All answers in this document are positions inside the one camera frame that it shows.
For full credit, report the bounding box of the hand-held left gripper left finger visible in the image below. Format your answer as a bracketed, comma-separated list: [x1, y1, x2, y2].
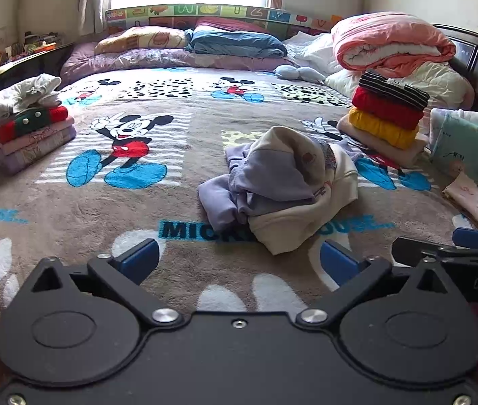
[30, 238, 185, 328]

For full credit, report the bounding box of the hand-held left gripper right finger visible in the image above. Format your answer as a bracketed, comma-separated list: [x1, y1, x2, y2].
[296, 240, 450, 328]

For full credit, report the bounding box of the lilac and cream sweatshirt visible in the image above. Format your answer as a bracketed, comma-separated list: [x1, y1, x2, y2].
[198, 126, 360, 256]

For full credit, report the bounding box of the pink floral cloth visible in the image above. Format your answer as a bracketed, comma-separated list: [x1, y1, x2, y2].
[441, 172, 478, 232]

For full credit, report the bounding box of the cartoon mouse printed blanket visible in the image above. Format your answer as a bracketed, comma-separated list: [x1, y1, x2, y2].
[0, 65, 478, 347]

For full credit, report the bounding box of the teal printed garment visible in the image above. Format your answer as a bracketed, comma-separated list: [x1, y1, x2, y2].
[428, 114, 478, 186]

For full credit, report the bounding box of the white folded cloth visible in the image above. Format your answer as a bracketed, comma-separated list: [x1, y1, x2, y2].
[430, 107, 478, 129]

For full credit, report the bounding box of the yellow folded sweater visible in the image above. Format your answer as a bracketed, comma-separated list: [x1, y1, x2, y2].
[347, 107, 420, 149]

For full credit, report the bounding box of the pink folded garment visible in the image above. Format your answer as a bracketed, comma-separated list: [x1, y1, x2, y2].
[0, 118, 76, 155]

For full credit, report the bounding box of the black striped folded garment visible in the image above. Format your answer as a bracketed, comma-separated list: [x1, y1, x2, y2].
[359, 69, 430, 112]

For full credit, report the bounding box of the cream duvet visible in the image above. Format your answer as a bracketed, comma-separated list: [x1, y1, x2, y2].
[325, 61, 475, 110]

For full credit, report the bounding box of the red and green folded sweater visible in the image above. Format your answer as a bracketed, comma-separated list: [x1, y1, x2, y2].
[0, 105, 69, 144]

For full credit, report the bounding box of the pale blue plush toy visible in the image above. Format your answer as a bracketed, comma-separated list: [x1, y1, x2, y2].
[273, 64, 327, 84]

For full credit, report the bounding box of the purple quilt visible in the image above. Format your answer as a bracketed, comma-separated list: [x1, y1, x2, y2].
[59, 42, 299, 89]

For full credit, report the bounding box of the white bedding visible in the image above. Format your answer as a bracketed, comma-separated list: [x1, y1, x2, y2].
[283, 31, 345, 74]

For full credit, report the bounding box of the pink rolled quilt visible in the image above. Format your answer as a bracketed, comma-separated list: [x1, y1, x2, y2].
[331, 12, 456, 79]

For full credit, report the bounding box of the yellow printed pillow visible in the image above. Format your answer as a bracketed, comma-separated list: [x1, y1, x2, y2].
[94, 26, 191, 55]

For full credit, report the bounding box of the dark desk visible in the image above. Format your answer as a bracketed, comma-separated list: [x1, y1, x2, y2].
[0, 42, 75, 98]

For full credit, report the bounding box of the blue folded quilt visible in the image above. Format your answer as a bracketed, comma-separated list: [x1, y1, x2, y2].
[185, 24, 288, 58]

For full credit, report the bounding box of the cluttered side table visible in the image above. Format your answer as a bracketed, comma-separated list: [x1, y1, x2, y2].
[0, 29, 64, 72]

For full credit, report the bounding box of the maroon pillow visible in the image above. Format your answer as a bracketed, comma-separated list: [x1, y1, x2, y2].
[197, 17, 273, 34]

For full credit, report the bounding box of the colourful alphabet foam mat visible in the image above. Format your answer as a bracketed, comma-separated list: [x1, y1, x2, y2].
[105, 3, 345, 41]

